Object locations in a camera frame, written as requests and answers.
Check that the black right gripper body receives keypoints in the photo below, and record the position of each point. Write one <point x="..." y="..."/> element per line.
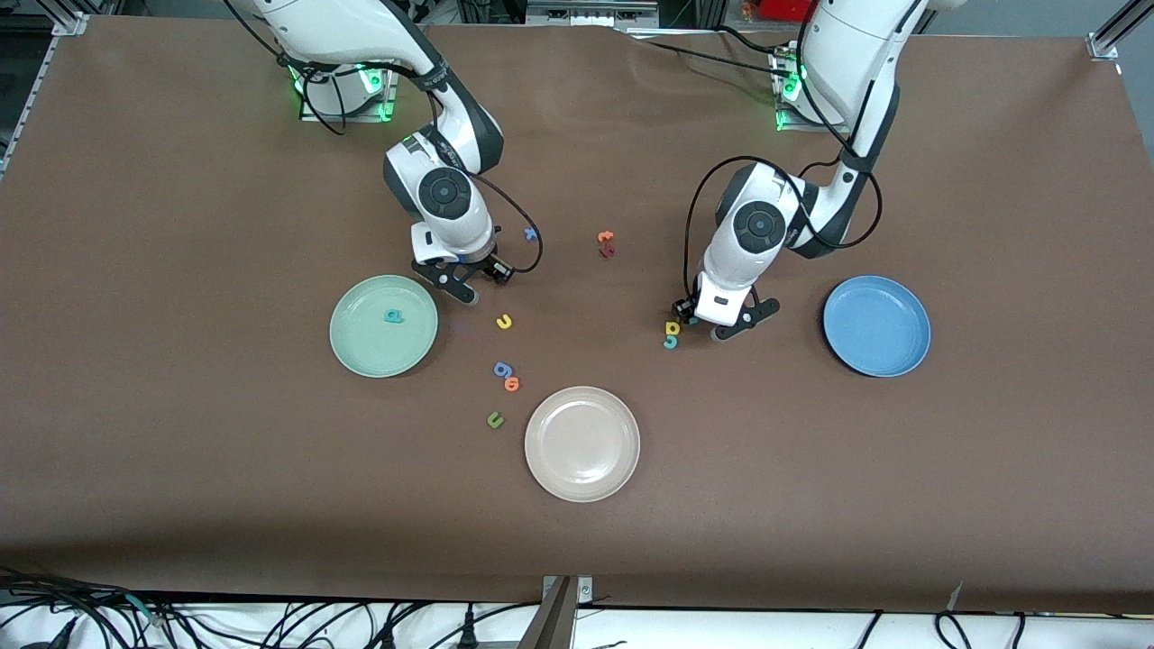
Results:
<point x="484" y="264"/>

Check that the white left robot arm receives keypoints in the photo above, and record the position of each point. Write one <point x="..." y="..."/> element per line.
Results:
<point x="838" y="45"/>

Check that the green plate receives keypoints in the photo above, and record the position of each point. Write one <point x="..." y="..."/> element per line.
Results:
<point x="370" y="347"/>

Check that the beige plate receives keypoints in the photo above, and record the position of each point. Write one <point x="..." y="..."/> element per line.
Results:
<point x="581" y="443"/>

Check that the blue plate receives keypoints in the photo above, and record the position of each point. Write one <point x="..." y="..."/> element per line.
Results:
<point x="876" y="325"/>

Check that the grey metal box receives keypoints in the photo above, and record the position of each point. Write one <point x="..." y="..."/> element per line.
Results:
<point x="586" y="11"/>

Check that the red object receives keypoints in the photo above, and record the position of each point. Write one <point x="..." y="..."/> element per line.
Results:
<point x="773" y="9"/>

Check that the black power plug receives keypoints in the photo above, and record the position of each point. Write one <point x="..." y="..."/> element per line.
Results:
<point x="467" y="626"/>

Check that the white paper tag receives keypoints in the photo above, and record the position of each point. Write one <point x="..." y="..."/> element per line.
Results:
<point x="957" y="595"/>

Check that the metal corner bracket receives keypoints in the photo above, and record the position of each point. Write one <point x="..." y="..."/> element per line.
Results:
<point x="584" y="590"/>

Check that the aluminium profile post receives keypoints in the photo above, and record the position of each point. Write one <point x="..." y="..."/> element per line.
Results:
<point x="554" y="622"/>

